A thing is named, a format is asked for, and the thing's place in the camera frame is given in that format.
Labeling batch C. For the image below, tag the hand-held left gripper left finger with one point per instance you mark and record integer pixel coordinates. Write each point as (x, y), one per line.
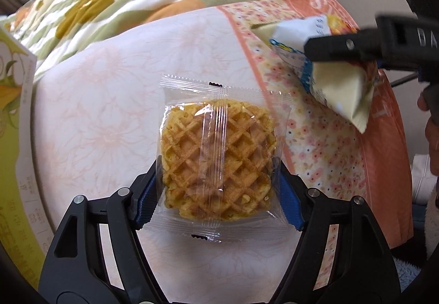
(145, 208)

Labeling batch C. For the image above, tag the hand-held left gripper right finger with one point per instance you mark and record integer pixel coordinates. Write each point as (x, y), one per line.
(291, 208)

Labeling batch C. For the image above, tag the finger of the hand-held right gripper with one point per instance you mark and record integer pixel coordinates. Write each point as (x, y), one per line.
(360, 47)

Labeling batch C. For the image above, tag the cream triangular snack packet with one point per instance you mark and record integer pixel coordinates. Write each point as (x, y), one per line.
(339, 88)

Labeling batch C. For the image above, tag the clear waffle packet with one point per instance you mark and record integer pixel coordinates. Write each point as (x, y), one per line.
(219, 160)

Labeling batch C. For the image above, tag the green cardboard box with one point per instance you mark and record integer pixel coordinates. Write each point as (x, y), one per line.
(17, 153)

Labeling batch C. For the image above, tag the person's right hand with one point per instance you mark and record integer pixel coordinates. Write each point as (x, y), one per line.
(432, 143)

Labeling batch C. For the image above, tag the white paper box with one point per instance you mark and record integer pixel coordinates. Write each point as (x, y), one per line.
(423, 180)

